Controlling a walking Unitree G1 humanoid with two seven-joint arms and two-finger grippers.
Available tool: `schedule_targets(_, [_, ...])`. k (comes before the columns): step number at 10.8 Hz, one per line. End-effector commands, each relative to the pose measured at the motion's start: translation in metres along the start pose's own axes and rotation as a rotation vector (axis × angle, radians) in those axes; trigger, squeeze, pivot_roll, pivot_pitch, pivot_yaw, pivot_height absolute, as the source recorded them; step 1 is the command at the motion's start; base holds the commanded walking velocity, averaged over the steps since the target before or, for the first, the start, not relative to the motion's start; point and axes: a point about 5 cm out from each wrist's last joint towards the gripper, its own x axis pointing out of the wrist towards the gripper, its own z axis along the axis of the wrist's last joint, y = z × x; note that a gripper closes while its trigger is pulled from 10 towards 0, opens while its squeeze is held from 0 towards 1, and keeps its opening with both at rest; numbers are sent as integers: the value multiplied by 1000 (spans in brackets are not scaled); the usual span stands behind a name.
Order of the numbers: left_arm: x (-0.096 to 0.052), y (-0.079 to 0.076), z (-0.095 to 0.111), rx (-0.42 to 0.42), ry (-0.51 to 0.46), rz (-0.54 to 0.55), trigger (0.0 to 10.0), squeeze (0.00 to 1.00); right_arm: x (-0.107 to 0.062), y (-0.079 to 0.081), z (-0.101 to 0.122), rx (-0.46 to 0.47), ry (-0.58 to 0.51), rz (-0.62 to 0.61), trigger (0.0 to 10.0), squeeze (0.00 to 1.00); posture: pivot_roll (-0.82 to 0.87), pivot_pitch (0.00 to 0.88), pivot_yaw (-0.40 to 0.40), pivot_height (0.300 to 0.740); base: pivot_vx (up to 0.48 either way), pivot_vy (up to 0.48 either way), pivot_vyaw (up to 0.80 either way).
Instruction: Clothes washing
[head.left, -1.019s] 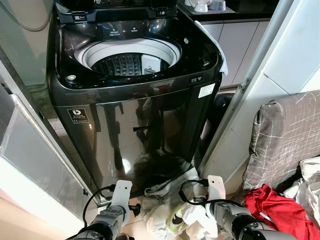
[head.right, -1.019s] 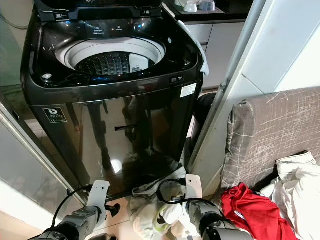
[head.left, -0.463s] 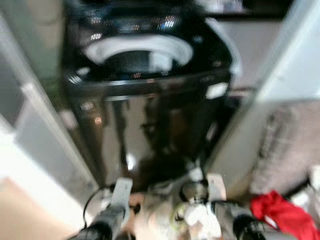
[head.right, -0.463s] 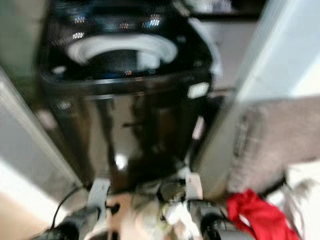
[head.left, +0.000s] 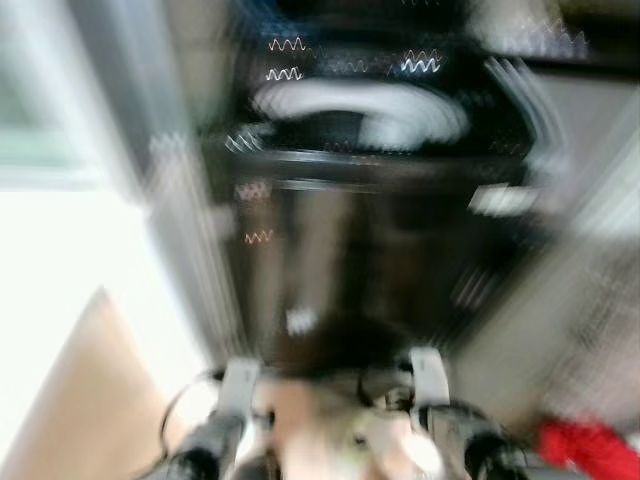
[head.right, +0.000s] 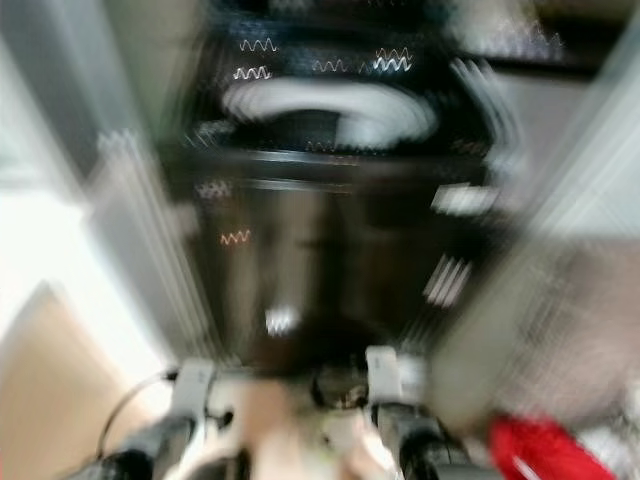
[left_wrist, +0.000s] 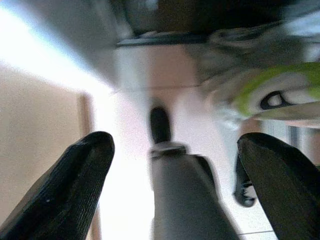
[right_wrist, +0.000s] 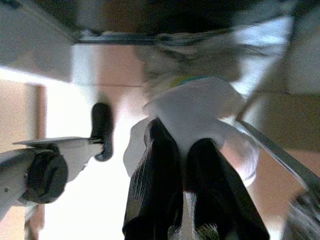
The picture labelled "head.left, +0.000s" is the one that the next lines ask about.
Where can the white garment with yellow trim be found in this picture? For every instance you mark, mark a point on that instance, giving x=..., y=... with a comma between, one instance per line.
x=330, y=425

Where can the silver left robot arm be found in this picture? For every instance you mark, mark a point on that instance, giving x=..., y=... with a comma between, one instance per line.
x=205, y=450

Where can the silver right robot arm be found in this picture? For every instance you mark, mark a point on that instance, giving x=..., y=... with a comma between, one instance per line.
x=490, y=450

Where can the black washing machine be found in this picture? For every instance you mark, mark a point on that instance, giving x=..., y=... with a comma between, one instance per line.
x=390, y=240

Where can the red cloth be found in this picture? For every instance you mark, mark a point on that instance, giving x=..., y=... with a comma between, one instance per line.
x=590, y=450

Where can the beige board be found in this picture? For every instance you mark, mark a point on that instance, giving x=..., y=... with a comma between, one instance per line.
x=90, y=410

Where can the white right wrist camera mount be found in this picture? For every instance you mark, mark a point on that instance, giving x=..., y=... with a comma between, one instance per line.
x=430, y=375

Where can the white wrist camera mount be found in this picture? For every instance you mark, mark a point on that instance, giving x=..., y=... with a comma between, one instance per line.
x=240, y=385
x=430, y=375

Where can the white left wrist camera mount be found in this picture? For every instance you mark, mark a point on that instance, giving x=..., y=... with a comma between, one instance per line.
x=240, y=385

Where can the grey metal door frame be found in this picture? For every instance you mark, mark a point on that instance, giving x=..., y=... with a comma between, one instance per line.
x=180, y=200

